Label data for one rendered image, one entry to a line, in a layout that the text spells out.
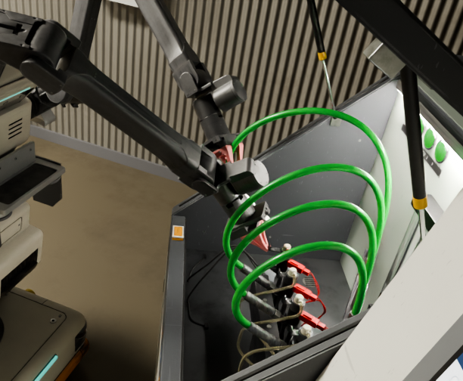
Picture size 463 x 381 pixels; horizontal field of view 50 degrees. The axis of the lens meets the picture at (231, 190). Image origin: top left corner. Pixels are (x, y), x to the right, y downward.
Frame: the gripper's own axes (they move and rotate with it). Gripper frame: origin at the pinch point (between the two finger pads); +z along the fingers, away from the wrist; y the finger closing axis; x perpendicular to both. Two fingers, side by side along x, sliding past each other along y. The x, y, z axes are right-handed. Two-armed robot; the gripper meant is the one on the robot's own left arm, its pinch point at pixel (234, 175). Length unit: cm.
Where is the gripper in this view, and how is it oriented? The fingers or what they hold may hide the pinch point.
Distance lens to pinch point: 117.2
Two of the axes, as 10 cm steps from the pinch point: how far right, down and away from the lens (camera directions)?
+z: 3.8, 9.2, -0.9
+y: 5.5, -1.5, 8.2
